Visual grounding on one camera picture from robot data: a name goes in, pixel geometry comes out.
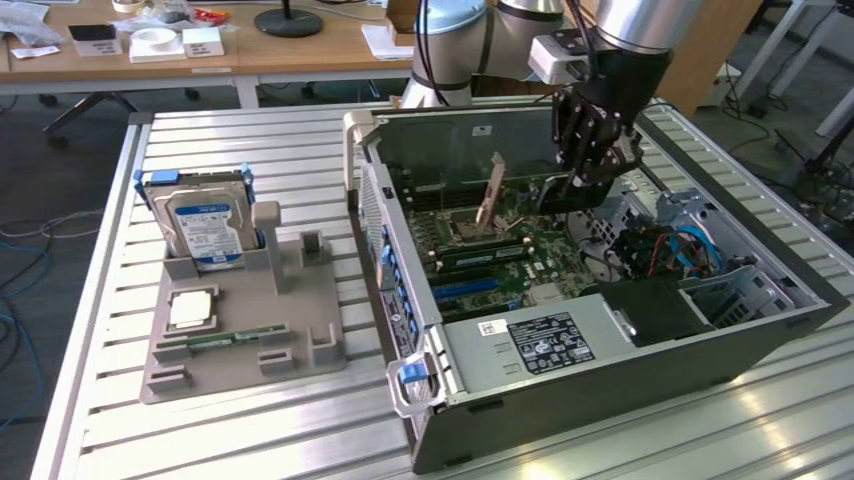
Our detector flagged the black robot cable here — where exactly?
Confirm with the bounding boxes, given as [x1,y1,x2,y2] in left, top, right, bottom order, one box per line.
[413,0,447,107]

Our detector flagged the installed RAM stick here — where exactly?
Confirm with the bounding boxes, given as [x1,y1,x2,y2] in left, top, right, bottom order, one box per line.
[431,237,527,257]
[438,246,536,270]

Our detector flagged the wooden desk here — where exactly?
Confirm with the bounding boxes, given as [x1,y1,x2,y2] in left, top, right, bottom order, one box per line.
[0,0,428,97]

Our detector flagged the grey parts rack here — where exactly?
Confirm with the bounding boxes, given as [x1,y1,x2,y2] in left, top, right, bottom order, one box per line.
[137,199,351,407]

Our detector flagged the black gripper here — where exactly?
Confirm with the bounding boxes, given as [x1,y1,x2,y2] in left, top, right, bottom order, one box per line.
[550,47,672,189]

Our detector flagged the stack of white papers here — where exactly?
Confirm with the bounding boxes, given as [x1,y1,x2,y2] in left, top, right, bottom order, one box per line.
[360,21,416,62]

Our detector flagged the green RAM stick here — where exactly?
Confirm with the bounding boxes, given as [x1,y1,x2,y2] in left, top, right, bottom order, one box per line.
[184,323,285,347]

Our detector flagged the wooden cabinet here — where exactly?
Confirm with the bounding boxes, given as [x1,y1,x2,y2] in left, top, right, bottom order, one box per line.
[655,0,766,117]

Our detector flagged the blue wire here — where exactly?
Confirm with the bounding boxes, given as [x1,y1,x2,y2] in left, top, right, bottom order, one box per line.
[666,226,727,277]

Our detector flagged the hard disk with blue label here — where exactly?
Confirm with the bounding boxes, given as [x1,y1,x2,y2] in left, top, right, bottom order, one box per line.
[149,172,259,274]

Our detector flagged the black round lamp base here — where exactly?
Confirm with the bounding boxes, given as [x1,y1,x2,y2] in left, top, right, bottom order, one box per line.
[252,0,325,38]

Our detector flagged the white floor cable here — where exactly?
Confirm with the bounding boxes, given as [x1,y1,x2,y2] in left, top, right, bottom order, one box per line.
[0,208,103,240]

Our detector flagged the metal disk bay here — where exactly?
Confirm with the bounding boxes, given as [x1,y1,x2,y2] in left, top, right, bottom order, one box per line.
[678,263,796,330]

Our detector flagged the white holder with tape roll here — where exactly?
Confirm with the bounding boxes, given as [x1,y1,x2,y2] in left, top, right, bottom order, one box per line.
[127,26,189,65]

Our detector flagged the open black PC case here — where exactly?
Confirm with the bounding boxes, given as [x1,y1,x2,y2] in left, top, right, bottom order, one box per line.
[340,102,853,476]

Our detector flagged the CPU socket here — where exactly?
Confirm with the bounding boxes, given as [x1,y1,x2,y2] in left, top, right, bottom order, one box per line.
[444,206,510,242]

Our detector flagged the green motherboard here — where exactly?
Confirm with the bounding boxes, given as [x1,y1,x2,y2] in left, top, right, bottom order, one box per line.
[397,182,606,324]

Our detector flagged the white box with black top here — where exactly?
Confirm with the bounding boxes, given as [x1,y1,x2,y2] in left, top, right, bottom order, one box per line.
[67,24,124,58]

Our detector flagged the clear plastic bag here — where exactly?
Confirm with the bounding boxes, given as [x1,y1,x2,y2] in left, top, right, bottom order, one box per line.
[0,0,67,47]

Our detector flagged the grey case handle blue latch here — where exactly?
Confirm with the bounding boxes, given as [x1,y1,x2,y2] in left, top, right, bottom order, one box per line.
[385,348,447,417]

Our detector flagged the silver CPU chip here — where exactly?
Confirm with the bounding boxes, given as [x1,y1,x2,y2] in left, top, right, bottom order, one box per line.
[167,293,216,330]

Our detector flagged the blue floor cable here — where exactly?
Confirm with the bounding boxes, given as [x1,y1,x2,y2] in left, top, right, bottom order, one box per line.
[0,238,52,429]

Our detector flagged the blue disk caddy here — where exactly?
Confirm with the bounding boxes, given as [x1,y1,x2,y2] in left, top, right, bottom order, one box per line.
[132,162,259,254]

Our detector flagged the plain white box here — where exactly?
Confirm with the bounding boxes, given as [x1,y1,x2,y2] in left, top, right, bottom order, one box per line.
[180,26,224,58]

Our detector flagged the silver power supply with label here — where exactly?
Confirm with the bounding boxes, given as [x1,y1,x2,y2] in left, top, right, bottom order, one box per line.
[426,293,643,397]

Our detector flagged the white desk frame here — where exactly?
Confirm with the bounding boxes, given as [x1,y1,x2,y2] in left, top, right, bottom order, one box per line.
[728,0,854,139]

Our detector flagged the blue expansion slot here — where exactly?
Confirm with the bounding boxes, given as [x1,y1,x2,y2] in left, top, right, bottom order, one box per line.
[431,278,500,302]

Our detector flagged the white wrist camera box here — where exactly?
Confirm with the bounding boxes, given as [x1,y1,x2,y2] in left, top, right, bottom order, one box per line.
[527,29,602,84]

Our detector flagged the red and white card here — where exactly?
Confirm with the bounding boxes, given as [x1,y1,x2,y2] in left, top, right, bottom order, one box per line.
[8,44,63,60]

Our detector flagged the graphics card with metal bracket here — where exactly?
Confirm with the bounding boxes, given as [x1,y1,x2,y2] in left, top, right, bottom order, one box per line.
[474,151,619,237]

